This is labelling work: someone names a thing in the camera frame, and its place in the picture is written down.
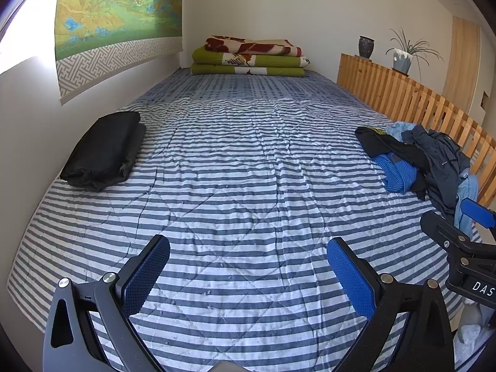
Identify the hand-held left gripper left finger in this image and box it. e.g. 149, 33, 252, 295
42, 234, 171, 372

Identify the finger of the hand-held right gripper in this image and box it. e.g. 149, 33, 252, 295
420, 211, 472, 251
460, 197, 496, 238

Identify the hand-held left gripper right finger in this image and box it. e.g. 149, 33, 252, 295
326, 237, 455, 372

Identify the dark blue grey garment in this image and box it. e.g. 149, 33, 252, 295
403, 124, 471, 218

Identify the person's right hand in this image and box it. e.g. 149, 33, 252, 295
454, 323, 485, 363

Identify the light blue denim garment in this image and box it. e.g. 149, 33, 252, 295
385, 121, 481, 241

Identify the blue knit sweater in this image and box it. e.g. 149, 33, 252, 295
374, 153, 419, 194

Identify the crumpled black garment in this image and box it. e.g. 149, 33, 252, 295
354, 126, 431, 202

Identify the blue white striped quilt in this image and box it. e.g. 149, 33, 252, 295
7, 97, 485, 372

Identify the folded black garment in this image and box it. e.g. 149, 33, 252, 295
60, 111, 142, 187

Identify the light wooden door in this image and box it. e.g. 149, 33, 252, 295
442, 15, 483, 115

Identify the potted plant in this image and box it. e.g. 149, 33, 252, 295
385, 28, 444, 80

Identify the dark ceramic vase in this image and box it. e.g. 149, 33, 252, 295
358, 36, 376, 60

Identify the blue checked bed sheet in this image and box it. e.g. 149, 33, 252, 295
128, 68, 392, 117

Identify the folded green blanket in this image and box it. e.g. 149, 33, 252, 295
190, 45, 311, 77

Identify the folded red beige blanket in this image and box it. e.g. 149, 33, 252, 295
205, 35, 303, 58

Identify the wooden slatted bed rail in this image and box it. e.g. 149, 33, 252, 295
337, 53, 496, 218

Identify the landscape wall scroll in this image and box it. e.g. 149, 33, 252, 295
54, 0, 184, 105

